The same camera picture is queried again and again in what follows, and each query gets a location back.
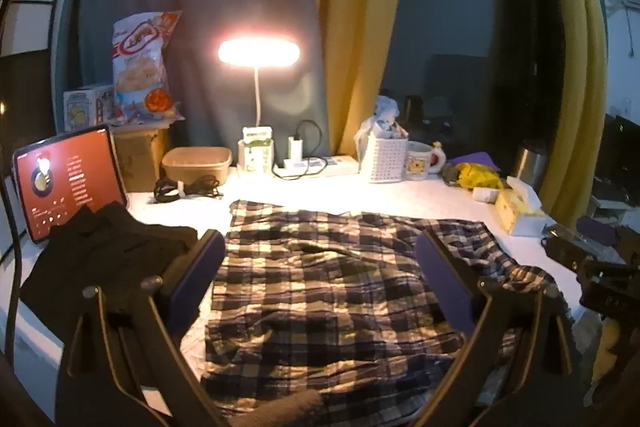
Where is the white cartoon mug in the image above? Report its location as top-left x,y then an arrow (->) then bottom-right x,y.
405,142 -> 446,182

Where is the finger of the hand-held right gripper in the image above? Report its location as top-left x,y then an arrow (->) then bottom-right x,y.
541,226 -> 592,269
575,216 -> 621,249

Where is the purple cloth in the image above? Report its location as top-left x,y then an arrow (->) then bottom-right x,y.
447,151 -> 502,172

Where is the snack bag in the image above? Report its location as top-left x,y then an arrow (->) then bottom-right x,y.
111,9 -> 184,124

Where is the black charger cable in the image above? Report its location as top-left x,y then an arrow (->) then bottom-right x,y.
274,119 -> 330,180

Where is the black garment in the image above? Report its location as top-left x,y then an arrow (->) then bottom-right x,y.
20,202 -> 201,344

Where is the tablet with red screen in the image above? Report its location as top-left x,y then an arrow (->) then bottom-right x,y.
12,125 -> 130,244

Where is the white plastic basket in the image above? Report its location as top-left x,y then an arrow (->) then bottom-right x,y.
367,134 -> 410,184

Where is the stainless steel cup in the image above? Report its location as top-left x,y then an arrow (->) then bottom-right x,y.
515,147 -> 549,194

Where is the beige plastic basin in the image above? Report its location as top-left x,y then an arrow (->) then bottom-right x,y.
161,147 -> 233,186

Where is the cardboard box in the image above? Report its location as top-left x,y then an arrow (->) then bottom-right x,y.
112,124 -> 172,194

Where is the white plastic bag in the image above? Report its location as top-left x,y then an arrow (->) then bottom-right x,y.
354,95 -> 407,154

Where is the plaid checked shirt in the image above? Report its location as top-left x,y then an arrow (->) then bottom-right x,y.
200,199 -> 567,427

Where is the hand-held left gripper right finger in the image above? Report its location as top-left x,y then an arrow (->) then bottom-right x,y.
414,227 -> 582,427

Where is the white power strip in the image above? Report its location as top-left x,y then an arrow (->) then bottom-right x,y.
274,155 -> 361,178

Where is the white desk lamp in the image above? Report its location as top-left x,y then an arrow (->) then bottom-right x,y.
217,38 -> 302,176

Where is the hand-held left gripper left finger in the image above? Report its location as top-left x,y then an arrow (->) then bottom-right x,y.
55,229 -> 236,427

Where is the tissue box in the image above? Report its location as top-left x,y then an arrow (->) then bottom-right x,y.
495,176 -> 549,237

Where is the yellow duck print bag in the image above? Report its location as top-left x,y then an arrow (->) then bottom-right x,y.
457,163 -> 506,190

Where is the black cable bundle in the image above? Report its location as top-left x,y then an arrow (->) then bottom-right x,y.
152,176 -> 225,204

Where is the small printed box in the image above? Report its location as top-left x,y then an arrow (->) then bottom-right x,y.
63,84 -> 117,132

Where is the yellow curtain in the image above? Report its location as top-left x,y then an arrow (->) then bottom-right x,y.
520,0 -> 609,229
303,0 -> 406,158

